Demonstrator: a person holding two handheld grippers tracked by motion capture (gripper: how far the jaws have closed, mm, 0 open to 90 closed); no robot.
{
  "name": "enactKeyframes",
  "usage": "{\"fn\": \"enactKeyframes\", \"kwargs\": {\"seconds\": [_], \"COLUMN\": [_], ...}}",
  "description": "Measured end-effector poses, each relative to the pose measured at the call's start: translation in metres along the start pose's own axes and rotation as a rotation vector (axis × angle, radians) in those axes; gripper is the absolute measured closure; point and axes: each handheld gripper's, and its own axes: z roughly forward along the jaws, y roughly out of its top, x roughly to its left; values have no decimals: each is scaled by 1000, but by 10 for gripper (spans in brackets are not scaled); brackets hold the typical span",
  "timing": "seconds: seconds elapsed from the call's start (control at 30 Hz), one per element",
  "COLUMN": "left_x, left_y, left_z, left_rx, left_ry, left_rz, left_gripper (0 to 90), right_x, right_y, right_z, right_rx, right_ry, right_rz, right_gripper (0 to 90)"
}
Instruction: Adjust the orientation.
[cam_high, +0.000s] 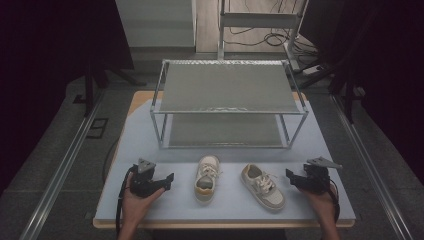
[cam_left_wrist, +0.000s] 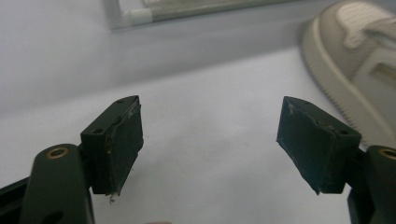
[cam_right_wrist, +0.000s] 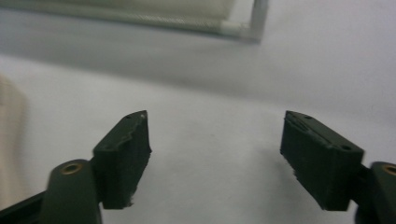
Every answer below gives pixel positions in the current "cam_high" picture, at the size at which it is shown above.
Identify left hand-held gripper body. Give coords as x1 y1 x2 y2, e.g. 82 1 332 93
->
129 158 159 199

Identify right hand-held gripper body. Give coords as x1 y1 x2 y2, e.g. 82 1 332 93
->
301 156 344 196

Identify white beige child sneaker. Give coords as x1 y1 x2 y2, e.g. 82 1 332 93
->
240 163 287 212
193 154 223 203

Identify two-tier metal shoe rack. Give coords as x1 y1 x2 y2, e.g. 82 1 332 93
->
149 58 309 150

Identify person's left hand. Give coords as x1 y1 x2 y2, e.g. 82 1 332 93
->
121 187 166 223

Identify person's right hand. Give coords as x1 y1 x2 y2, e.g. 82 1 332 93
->
299 187 337 224

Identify pale blue table cover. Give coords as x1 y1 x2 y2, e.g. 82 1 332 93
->
94 98 356 222

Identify black metal stand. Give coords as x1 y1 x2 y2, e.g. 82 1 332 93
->
73 56 148 118
299 56 368 124

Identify white power strip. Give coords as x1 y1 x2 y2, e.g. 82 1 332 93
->
301 64 326 76

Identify dark curtain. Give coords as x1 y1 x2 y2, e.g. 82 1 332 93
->
0 0 134 198
299 0 424 184

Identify white cabinet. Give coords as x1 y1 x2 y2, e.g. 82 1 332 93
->
114 0 198 49

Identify right hand-held gripper black cable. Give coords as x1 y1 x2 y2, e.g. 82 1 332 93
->
328 178 342 223

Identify hand-held gripper black cable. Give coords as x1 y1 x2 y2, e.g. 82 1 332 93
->
328 178 342 223
114 164 138 236

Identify left hand-held gripper black cable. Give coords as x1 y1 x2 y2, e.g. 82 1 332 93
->
114 164 138 236

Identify thin black floor cable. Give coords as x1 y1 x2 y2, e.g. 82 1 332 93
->
101 136 121 184

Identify metal floor rail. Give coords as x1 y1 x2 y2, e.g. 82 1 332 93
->
18 89 106 240
329 94 414 240

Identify black floor socket frame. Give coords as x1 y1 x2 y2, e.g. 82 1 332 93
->
85 117 109 140

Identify black floor cables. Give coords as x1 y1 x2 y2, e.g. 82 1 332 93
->
223 0 321 58

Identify white metal frame stand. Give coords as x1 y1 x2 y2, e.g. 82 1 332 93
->
217 0 309 73

